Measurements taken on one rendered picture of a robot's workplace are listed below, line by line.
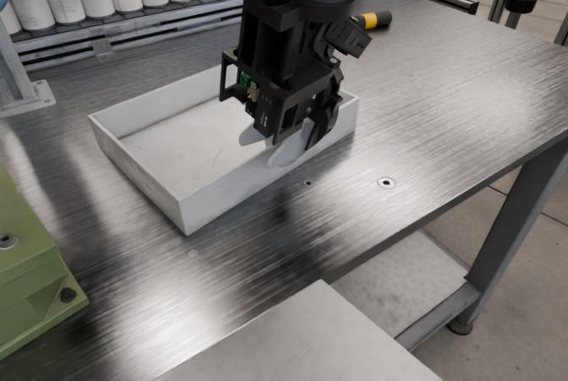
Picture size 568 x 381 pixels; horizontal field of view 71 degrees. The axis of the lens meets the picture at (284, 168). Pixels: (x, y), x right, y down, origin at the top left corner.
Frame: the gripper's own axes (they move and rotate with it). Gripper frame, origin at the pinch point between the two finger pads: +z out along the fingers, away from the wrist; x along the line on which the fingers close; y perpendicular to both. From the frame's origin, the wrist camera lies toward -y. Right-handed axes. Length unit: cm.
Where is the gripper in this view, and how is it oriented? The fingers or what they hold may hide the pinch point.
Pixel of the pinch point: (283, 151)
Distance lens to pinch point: 45.1
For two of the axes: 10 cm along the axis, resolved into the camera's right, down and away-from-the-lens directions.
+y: -6.7, 4.8, -5.7
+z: -1.8, 6.4, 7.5
